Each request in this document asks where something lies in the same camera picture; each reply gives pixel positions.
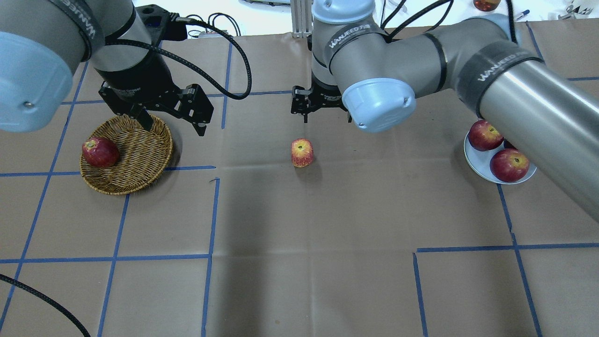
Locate red plate apple back-right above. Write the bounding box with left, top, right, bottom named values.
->
left=503, top=139, right=518, bottom=151

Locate red plate apple front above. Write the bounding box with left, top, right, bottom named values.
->
left=489, top=149, right=531, bottom=183

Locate yellow-red apple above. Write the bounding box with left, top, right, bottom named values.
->
left=291, top=138, right=314, bottom=168

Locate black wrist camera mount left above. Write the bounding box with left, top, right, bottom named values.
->
left=135, top=4, right=188, bottom=45

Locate aluminium frame post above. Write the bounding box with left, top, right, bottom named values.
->
left=290, top=0, right=313, bottom=38

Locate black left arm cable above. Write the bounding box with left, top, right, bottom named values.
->
left=105, top=14, right=252, bottom=100

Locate dark red basket apple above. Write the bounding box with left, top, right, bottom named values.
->
left=82, top=137, right=120, bottom=167

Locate white round plate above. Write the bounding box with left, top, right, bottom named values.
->
left=463, top=133, right=537, bottom=185

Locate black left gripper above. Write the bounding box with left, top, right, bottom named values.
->
left=98, top=56, right=214, bottom=137

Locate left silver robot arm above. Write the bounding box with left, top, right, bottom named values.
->
left=0, top=0, right=213, bottom=136

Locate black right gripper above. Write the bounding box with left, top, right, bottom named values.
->
left=291, top=77, right=353, bottom=124

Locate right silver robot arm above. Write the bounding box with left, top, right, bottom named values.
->
left=291, top=0, right=599, bottom=220

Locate silver usb hub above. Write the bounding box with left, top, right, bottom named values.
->
left=196, top=30, right=223, bottom=38

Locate round wicker basket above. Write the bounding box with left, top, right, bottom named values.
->
left=80, top=114, right=174, bottom=195

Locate red plate apple back-left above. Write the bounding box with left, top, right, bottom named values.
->
left=467, top=119, right=504, bottom=152

